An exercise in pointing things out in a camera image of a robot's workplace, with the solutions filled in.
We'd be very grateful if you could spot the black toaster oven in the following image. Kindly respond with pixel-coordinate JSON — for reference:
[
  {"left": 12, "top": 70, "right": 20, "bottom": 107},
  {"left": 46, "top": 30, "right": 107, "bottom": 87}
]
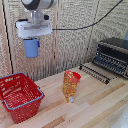
[{"left": 92, "top": 37, "right": 128, "bottom": 80}]

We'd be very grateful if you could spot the black wire oven rack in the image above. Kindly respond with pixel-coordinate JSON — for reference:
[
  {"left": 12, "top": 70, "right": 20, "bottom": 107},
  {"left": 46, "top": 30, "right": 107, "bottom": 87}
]
[{"left": 78, "top": 63, "right": 111, "bottom": 85}]

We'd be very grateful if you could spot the red shopping basket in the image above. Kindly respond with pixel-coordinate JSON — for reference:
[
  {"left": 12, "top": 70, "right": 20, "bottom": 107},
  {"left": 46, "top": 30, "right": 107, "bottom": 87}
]
[{"left": 0, "top": 72, "right": 46, "bottom": 125}]

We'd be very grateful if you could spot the blue drinking cup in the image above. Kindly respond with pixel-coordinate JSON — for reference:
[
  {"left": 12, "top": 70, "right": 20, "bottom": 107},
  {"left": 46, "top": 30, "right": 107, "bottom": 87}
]
[{"left": 23, "top": 38, "right": 40, "bottom": 59}]

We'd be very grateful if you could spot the orange pasta box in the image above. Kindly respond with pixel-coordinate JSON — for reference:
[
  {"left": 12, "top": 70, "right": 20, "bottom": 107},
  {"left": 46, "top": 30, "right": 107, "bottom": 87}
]
[{"left": 62, "top": 70, "right": 79, "bottom": 104}]

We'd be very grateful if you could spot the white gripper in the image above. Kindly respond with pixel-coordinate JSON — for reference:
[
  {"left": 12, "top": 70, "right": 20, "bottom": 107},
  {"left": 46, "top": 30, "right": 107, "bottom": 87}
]
[{"left": 15, "top": 18, "right": 54, "bottom": 48}]

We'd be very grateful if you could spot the red cup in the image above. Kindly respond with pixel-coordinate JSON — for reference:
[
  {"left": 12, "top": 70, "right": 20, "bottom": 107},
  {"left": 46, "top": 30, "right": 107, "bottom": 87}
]
[{"left": 71, "top": 71, "right": 82, "bottom": 83}]

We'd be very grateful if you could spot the black cable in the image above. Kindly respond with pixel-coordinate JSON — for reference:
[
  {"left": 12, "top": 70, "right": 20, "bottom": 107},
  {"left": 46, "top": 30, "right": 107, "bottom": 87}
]
[{"left": 51, "top": 0, "right": 125, "bottom": 32}]

